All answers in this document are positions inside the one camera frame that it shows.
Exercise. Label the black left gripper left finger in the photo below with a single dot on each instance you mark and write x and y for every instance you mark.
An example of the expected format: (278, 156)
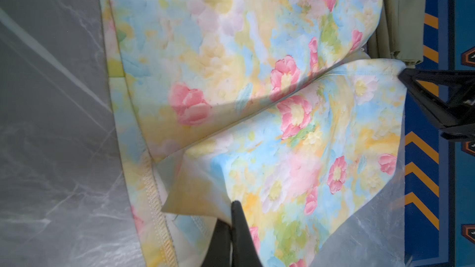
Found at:
(219, 251)

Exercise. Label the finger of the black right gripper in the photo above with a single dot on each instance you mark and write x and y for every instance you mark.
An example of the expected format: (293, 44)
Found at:
(454, 117)

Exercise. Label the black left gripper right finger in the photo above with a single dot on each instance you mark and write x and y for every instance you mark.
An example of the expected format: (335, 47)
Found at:
(244, 252)

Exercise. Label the olive green skirt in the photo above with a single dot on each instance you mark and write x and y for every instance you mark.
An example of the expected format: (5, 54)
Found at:
(400, 33)

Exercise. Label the pastel floral skirt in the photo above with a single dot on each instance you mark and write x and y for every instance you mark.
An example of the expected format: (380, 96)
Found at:
(271, 103)

